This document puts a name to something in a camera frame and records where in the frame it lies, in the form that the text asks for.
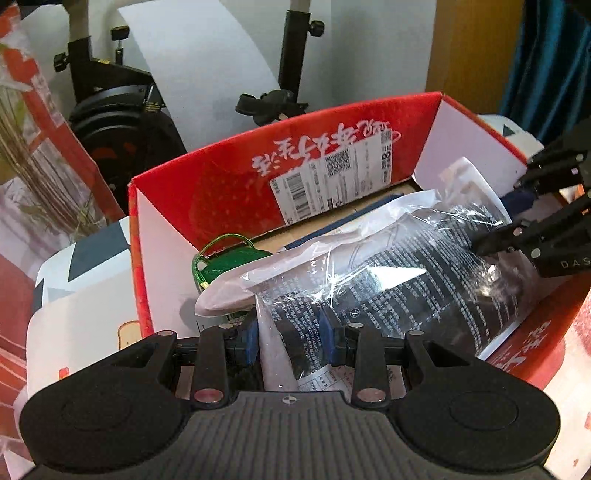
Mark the green pouch with handle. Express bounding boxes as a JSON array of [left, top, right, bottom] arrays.
[[191, 234, 275, 296]]

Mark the clear bag with black garment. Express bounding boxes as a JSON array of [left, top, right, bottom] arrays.
[[240, 157, 546, 393]]

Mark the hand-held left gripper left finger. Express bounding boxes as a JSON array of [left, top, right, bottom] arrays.
[[104, 318, 258, 411]]

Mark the red cardboard box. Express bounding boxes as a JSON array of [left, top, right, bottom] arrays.
[[127, 91, 591, 398]]

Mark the black exercise bike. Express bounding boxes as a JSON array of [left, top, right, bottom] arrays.
[[53, 0, 324, 181]]

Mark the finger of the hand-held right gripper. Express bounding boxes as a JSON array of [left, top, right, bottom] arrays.
[[501, 131, 591, 217], [471, 194, 591, 260]]

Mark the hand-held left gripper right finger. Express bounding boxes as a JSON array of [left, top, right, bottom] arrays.
[[318, 307, 485, 409]]

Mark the white translucent plastic bag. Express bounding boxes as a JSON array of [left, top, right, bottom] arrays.
[[195, 189, 446, 320]]

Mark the wooden door panel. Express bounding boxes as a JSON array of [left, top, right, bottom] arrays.
[[422, 0, 527, 116]]

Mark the white board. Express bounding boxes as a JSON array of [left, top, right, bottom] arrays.
[[115, 0, 282, 153]]

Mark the red plant printed backdrop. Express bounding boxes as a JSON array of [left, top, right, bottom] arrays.
[[0, 0, 134, 480]]

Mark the teal curtain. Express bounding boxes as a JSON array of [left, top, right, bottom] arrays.
[[499, 0, 591, 144]]

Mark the blue flat package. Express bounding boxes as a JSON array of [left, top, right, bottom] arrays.
[[277, 194, 404, 252]]

